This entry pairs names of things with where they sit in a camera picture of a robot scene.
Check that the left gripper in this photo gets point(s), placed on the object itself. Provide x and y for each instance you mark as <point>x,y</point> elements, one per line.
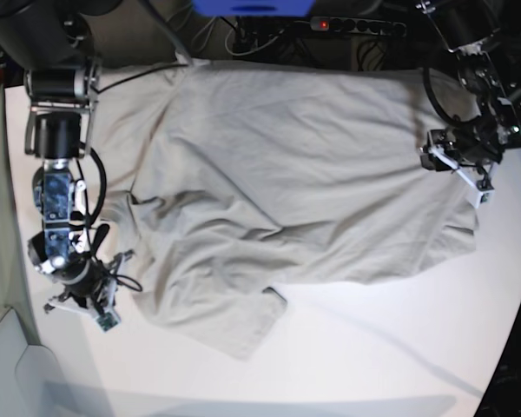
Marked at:
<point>447,150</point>

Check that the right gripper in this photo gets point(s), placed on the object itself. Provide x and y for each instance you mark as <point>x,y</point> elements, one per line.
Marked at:
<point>92,290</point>

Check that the beige t-shirt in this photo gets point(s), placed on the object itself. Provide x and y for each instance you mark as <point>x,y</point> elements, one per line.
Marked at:
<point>230,178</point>

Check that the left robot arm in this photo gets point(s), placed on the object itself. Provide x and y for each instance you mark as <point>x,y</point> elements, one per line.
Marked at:
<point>469,31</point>

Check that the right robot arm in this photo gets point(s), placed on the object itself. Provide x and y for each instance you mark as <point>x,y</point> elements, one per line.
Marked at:
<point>61,71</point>

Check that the blue box top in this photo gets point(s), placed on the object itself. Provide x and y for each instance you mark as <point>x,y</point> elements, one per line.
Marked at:
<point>253,8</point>

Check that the black power strip red switch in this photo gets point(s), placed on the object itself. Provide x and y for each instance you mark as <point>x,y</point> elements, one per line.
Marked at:
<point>357,26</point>

